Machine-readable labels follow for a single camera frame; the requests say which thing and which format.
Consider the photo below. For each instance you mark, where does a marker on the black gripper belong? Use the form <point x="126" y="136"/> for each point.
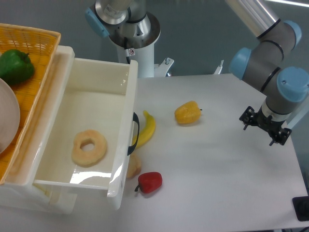
<point x="278" y="134"/>

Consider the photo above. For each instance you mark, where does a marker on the yellow banana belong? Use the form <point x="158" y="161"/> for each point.
<point x="147" y="132"/>

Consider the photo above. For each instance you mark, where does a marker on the red bell pepper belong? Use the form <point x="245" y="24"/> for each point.
<point x="149" y="182"/>

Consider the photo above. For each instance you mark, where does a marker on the white drawer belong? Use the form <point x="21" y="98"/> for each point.
<point x="99" y="95"/>

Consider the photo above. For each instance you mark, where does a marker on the white drawer cabinet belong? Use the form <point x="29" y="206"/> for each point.
<point x="19" y="189"/>

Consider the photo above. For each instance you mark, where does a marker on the yellow bell pepper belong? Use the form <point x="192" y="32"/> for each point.
<point x="187" y="113"/>

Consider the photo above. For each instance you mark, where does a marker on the green bell pepper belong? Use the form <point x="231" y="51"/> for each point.
<point x="15" y="67"/>

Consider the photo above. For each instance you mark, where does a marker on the beige bread roll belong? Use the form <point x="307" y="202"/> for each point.
<point x="134" y="166"/>

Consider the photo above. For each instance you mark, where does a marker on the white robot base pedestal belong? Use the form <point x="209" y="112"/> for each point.
<point x="135" y="41"/>

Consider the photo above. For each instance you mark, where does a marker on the black device at table edge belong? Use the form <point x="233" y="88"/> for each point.
<point x="301" y="207"/>

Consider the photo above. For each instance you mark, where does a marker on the beige donut bread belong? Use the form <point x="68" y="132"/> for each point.
<point x="89" y="147"/>

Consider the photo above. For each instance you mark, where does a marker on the beige round plate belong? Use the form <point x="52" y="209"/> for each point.
<point x="9" y="115"/>

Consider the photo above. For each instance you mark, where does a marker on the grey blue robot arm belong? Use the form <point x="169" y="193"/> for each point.
<point x="284" y="89"/>

